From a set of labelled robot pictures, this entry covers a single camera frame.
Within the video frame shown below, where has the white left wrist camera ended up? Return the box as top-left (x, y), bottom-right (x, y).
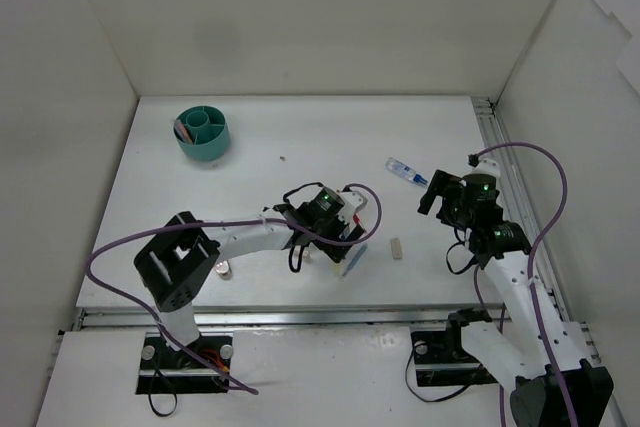
top-left (338, 191), bottom-right (368, 218)

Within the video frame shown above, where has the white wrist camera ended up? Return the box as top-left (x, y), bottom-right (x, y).
top-left (338, 191), bottom-right (368, 218)
top-left (468, 154), bottom-right (501, 179)

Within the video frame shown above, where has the aluminium front rail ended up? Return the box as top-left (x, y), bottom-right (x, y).
top-left (72, 304), bottom-right (480, 331)

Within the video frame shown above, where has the aluminium right side rail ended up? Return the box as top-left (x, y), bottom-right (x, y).
top-left (472, 98), bottom-right (570, 321)

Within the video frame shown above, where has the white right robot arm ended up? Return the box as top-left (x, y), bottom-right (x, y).
top-left (418, 166), bottom-right (613, 426)

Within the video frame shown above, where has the clear blue-capped spray bottle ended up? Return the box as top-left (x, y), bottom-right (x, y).
top-left (385, 157), bottom-right (428, 186)

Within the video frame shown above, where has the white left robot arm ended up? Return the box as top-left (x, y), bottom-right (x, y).
top-left (134, 187), bottom-right (367, 367)

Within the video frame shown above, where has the light blue pen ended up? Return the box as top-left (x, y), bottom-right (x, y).
top-left (339, 243), bottom-right (368, 281)

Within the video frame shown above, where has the long white eraser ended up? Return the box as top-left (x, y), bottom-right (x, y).
top-left (390, 237), bottom-right (403, 261)

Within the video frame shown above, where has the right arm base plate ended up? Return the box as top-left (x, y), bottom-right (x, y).
top-left (410, 309), bottom-right (497, 387)

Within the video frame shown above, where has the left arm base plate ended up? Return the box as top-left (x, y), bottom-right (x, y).
top-left (135, 331), bottom-right (235, 396)

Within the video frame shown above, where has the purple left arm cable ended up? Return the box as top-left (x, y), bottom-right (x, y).
top-left (85, 182), bottom-right (384, 395)

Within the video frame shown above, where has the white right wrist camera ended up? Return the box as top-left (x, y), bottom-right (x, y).
top-left (468, 154), bottom-right (501, 179)

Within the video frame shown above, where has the wrapped eraser block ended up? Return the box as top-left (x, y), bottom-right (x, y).
top-left (297, 246), bottom-right (313, 263)

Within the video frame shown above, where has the orange pencil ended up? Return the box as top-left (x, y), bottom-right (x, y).
top-left (174, 119), bottom-right (187, 143)

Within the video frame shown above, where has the grey-blue pen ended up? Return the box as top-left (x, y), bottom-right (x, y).
top-left (176, 119), bottom-right (193, 144)

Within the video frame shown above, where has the aluminium rail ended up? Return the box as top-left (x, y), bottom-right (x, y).
top-left (72, 304), bottom-right (480, 331)
top-left (472, 98), bottom-right (570, 321)

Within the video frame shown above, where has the teal round divided container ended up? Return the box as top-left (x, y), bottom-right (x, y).
top-left (173, 105), bottom-right (231, 162)

